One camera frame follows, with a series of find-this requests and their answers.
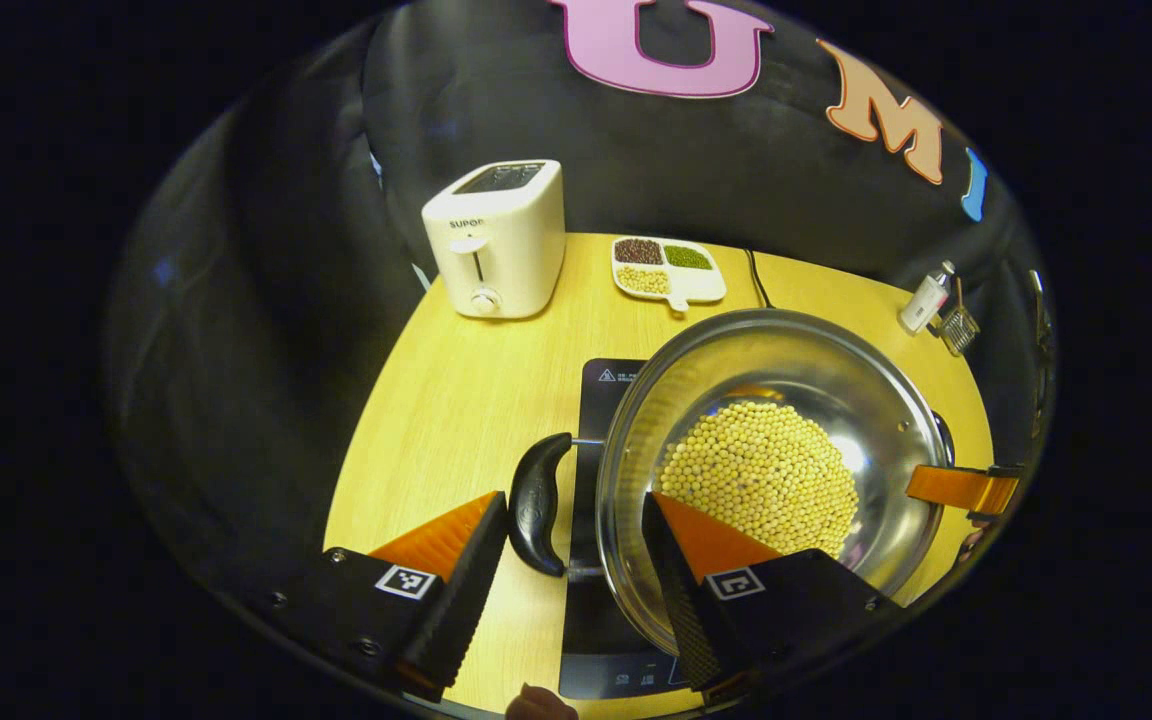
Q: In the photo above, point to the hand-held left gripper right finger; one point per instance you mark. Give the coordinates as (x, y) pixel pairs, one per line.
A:
(681, 590)

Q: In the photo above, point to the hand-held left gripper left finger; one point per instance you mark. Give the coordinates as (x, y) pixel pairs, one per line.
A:
(461, 590)

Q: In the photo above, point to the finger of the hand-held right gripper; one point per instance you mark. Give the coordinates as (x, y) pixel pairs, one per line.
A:
(961, 488)

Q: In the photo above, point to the black induction cooktop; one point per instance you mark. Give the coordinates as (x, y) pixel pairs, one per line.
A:
(591, 620)

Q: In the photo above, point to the stainless steel pot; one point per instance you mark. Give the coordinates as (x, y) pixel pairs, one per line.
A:
(836, 370)

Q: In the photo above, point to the pile of yellow soybeans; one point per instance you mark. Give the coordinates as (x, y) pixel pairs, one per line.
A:
(766, 470)

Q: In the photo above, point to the small glass container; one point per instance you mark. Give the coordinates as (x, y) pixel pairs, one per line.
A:
(960, 332)

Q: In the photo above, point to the thin wooden stick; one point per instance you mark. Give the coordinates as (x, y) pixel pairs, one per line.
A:
(958, 295)

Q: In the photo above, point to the small white bottle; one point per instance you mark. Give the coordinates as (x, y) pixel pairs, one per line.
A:
(926, 298)

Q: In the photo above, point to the white divided bean dish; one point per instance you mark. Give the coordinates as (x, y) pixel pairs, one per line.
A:
(671, 268)

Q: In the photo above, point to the white toaster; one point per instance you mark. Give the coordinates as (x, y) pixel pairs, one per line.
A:
(501, 240)

